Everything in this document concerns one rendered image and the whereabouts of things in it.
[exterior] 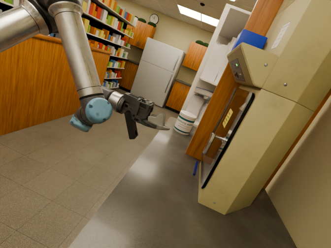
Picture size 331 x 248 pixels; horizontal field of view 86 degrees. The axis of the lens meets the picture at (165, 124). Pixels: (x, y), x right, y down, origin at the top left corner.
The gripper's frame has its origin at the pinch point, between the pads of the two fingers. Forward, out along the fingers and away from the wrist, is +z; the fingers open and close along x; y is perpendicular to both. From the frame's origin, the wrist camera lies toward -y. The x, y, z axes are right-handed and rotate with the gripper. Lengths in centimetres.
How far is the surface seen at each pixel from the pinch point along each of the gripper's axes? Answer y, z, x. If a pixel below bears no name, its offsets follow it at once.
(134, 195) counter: -20.5, -0.3, -16.5
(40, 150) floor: -115, -127, 88
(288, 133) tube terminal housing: 16.5, 40.0, 0.7
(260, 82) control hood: 28.1, 21.5, -5.6
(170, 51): 50, -106, 483
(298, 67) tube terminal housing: 35.5, 28.8, -5.6
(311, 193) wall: -3, 66, 9
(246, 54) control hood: 33.6, 13.9, -5.5
